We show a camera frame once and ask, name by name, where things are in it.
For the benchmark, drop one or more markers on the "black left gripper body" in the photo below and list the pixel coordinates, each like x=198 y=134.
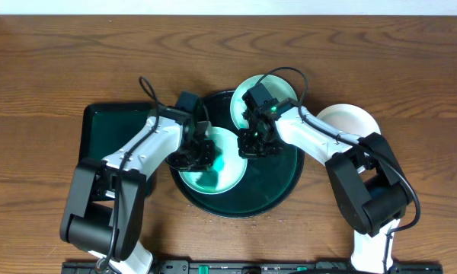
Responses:
x=197 y=158

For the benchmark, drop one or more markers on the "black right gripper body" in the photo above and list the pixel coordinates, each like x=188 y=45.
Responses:
x=257 y=144

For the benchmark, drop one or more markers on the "green sponge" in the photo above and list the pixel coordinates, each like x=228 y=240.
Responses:
x=218 y=165

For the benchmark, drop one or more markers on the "light green front plate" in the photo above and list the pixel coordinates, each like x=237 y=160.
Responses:
x=235 y=166

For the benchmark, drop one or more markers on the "light green plate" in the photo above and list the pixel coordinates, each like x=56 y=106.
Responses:
x=277 y=87
x=235 y=166

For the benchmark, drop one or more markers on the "light green back plate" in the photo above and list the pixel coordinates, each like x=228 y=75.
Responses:
x=277 y=87

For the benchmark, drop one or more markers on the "white plate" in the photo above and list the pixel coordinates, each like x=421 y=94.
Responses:
x=349 y=118

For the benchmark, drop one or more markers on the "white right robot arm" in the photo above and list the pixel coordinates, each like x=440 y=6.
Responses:
x=370 y=188

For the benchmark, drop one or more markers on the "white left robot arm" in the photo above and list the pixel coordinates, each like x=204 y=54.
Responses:
x=104 y=209

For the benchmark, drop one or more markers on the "round dark green tray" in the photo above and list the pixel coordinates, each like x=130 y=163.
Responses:
x=266 y=181

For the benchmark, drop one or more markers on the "rectangular dark green tray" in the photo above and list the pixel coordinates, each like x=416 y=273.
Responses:
x=107 y=127

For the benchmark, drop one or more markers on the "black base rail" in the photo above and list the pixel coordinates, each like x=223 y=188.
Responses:
x=185 y=267

